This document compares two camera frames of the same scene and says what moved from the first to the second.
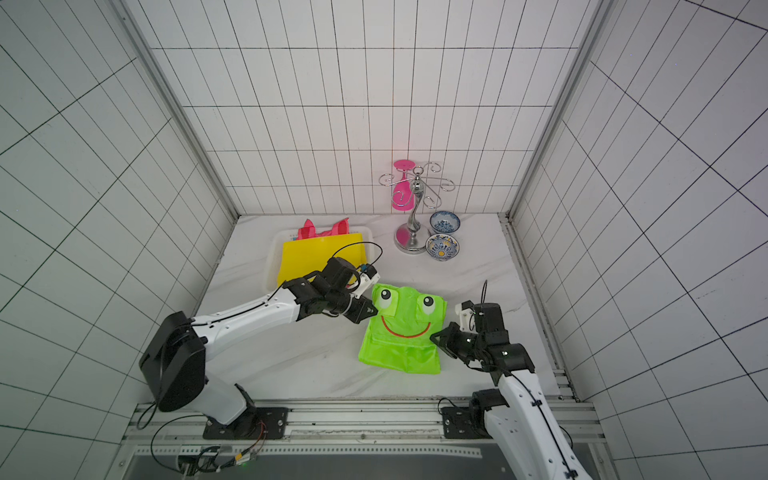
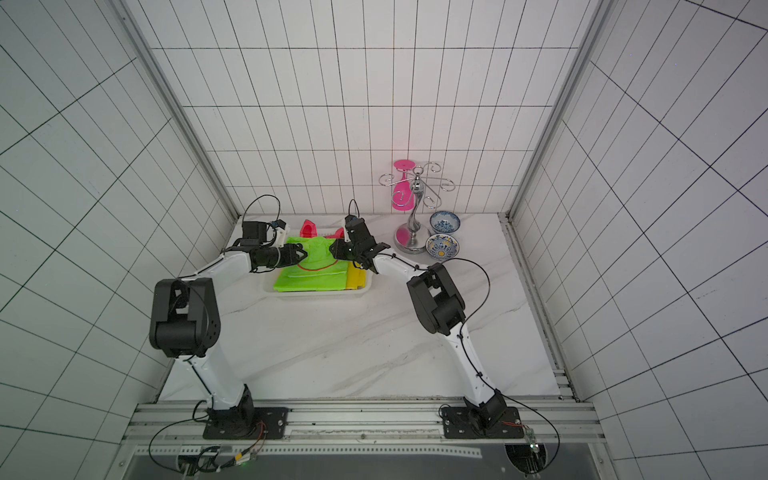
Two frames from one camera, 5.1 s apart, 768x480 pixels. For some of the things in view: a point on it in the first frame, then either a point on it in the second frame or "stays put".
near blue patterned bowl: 442,247 stays put
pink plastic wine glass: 403,195 stays put
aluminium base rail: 335,430 stays put
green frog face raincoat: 398,337 to 319,270
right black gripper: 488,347 to 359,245
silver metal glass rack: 413,238 stays put
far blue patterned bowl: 445,222 stays put
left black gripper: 358,315 to 291,257
